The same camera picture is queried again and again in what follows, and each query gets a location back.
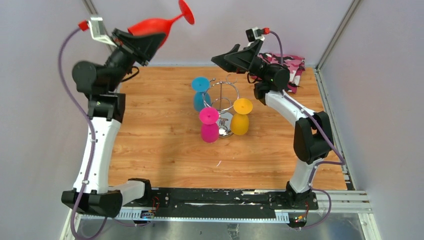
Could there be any pink plastic wine glass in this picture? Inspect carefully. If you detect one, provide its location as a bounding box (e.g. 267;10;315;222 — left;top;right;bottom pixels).
199;107;220;143

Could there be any chrome wine glass rack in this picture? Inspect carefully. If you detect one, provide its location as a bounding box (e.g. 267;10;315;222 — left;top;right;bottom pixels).
201;73;240;139

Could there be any red plastic wine glass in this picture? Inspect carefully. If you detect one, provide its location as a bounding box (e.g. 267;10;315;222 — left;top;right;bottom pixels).
127;0;195;48

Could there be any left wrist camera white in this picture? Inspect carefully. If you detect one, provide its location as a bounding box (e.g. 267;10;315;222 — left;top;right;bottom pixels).
88;15;116;47

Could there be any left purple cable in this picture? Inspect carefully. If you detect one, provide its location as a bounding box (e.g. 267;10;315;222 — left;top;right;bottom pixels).
57;20;109;240

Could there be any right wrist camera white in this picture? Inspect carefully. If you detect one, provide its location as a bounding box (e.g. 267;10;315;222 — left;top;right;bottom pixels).
245;27;265;43

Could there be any purple cable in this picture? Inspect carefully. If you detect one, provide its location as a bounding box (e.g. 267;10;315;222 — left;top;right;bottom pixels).
263;28;346;231
57;20;109;240

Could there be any blue plastic wine glass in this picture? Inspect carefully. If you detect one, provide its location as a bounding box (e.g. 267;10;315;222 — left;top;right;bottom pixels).
191;76;212;112

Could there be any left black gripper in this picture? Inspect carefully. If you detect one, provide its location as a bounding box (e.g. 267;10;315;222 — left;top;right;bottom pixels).
104;28;165;92

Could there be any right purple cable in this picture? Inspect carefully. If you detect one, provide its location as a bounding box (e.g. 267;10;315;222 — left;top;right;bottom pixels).
263;28;346;231

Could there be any yellow plastic wine glass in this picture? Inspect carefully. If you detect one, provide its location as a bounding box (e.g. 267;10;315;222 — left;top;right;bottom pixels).
230;98;253;135

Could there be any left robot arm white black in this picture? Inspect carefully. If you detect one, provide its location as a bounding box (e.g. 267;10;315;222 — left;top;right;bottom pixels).
61;29;166;218

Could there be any pink camouflage cloth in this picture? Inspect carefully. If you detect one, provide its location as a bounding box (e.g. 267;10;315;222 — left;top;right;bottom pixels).
258;52;306;94

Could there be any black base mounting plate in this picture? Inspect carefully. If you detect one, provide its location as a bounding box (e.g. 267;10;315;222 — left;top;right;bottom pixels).
131;187;319;220

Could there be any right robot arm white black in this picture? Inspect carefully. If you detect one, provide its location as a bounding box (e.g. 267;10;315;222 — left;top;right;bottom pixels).
211;41;333;209

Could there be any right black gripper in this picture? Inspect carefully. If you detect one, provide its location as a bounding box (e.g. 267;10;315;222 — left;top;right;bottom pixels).
211;39;272;81

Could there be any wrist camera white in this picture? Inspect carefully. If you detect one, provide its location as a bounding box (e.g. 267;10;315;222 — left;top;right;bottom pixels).
245;27;265;43
88;15;116;47

